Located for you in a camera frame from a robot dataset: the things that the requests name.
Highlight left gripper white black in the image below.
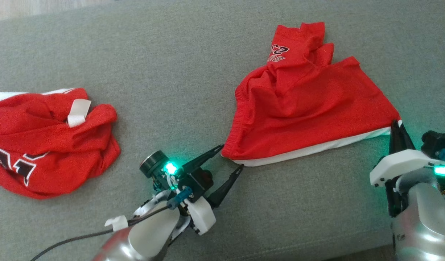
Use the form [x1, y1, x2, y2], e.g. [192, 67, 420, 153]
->
[135, 144, 244, 236]

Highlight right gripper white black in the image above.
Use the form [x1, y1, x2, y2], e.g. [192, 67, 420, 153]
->
[369, 120, 445, 218]

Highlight red basketball shorts white stripe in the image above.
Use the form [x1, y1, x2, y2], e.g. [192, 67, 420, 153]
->
[221, 22, 403, 167]

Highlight red basketball jersey white sleeves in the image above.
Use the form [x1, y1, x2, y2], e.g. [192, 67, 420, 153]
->
[0, 88, 121, 200]

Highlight grey sofa seat cushion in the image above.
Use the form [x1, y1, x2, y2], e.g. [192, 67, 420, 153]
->
[0, 0, 445, 261]

